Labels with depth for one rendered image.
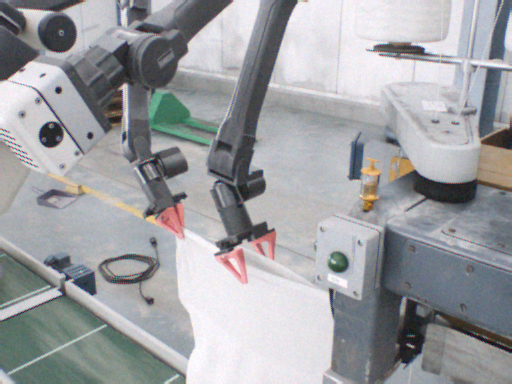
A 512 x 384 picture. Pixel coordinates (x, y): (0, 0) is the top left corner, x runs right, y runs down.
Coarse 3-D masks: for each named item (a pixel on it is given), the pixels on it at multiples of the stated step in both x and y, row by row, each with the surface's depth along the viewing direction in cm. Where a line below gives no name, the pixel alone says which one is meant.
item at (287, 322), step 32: (192, 256) 131; (256, 256) 120; (192, 288) 135; (224, 288) 123; (256, 288) 115; (288, 288) 110; (192, 320) 135; (224, 320) 126; (256, 320) 117; (288, 320) 112; (320, 320) 108; (192, 352) 132; (224, 352) 125; (256, 352) 120; (288, 352) 115; (320, 352) 110
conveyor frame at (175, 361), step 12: (72, 288) 231; (72, 300) 234; (84, 300) 226; (96, 300) 222; (96, 312) 222; (108, 312) 215; (108, 324) 218; (120, 324) 211; (132, 324) 207; (132, 336) 207; (144, 336) 201; (144, 348) 203; (156, 348) 197; (168, 348) 194; (168, 360) 194; (180, 360) 189; (0, 372) 181; (180, 372) 191
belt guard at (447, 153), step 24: (384, 96) 112; (408, 96) 108; (432, 96) 109; (456, 96) 109; (408, 120) 90; (408, 144) 89; (432, 144) 78; (456, 144) 78; (480, 144) 78; (432, 168) 79; (456, 168) 77
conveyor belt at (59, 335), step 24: (48, 312) 220; (72, 312) 221; (0, 336) 205; (24, 336) 206; (48, 336) 206; (72, 336) 206; (96, 336) 206; (120, 336) 207; (0, 360) 193; (24, 360) 193; (48, 360) 193; (72, 360) 193; (96, 360) 193; (120, 360) 194; (144, 360) 194
